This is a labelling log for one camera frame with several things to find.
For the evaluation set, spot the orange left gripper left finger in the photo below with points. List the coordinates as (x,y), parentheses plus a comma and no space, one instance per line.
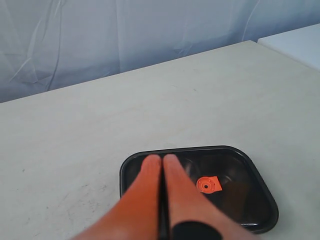
(136,215)

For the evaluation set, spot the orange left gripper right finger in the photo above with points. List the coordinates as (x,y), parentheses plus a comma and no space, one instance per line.
(191,215)

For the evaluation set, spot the dark transparent lunch box lid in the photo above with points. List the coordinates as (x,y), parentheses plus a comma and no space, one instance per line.
(225,175)

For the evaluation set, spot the white side table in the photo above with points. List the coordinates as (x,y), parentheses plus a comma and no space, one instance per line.
(302,45)

